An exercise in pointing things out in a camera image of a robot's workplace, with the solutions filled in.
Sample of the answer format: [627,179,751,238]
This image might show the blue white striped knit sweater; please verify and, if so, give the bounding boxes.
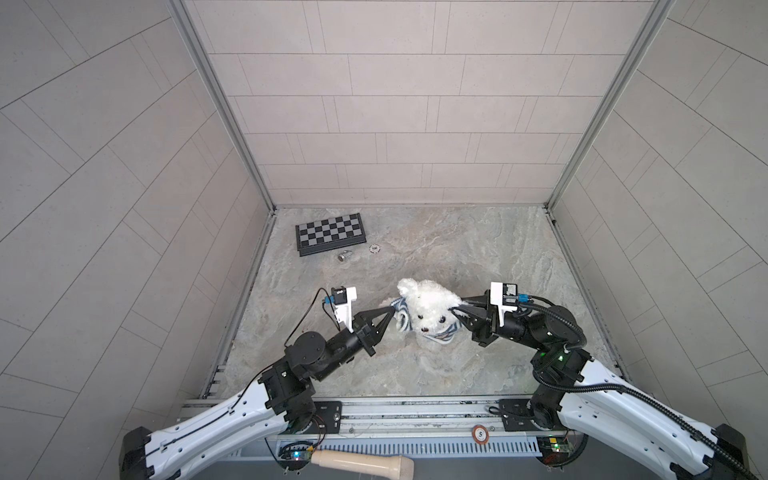
[390,297,461,345]

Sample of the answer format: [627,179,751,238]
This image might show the white plush teddy bear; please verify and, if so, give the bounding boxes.
[397,278,462,322]

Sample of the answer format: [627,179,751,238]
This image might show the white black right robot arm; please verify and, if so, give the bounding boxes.
[451,293,755,479]

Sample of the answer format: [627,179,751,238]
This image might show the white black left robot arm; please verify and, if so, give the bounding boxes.
[118,306,396,479]

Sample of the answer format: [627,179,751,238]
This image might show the folded black chess board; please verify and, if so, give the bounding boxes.
[295,213,367,257]

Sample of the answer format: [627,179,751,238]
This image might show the red round sticker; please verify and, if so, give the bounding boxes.
[471,425,489,445]

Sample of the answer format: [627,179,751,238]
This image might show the left green circuit board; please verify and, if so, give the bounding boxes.
[277,441,316,471]

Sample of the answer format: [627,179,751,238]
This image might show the green circuit board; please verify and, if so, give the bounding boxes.
[536,436,571,466]
[277,441,316,471]

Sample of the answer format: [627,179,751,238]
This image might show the right green circuit board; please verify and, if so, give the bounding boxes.
[536,436,571,466]

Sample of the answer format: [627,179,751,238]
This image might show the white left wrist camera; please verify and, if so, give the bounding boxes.
[325,287,357,332]

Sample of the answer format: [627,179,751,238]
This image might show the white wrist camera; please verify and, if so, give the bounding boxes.
[325,287,357,332]
[489,282,531,328]

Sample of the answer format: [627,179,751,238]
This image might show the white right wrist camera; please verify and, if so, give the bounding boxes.
[489,282,531,328]

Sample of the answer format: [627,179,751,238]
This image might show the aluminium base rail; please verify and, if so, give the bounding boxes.
[164,392,670,460]

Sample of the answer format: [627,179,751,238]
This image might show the beige wooden handle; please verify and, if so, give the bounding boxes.
[310,450,415,480]

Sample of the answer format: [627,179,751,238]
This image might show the black corrugated cable conduit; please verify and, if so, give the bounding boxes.
[527,295,760,480]

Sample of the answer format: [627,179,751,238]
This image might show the aluminium corner frame post right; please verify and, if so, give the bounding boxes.
[545,0,675,213]

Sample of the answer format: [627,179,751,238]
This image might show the aluminium corner frame post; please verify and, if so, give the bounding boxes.
[545,0,675,213]
[167,0,277,215]

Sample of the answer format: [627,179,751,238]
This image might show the aluminium corner frame post left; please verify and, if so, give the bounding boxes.
[167,0,277,215]

